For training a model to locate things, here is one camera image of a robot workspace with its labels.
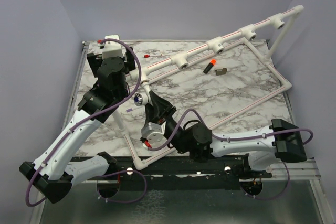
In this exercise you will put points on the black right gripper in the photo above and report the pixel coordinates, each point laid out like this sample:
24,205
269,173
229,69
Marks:
163,106

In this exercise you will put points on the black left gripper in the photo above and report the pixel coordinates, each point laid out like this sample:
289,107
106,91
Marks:
130,64

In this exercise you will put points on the white plastic water faucet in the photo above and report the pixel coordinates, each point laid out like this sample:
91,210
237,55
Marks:
143,98

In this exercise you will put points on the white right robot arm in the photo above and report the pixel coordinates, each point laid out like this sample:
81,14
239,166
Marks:
281,141

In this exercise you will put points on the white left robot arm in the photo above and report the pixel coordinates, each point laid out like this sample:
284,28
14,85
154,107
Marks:
51,173

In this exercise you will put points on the white pen purple tip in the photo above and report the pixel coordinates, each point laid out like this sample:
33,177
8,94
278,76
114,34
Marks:
131,109

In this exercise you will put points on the red small marker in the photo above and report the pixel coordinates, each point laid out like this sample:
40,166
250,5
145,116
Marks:
152,55

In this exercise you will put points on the orange cap black highlighter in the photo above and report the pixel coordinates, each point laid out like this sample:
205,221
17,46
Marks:
209,66

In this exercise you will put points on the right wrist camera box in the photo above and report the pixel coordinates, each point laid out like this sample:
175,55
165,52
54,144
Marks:
151,133

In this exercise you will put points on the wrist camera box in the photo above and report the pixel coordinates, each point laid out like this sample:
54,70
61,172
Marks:
110,49
151,133

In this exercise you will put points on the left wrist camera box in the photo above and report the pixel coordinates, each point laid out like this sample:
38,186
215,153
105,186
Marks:
110,49

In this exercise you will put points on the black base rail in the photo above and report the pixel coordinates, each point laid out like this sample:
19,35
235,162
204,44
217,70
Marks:
182,173

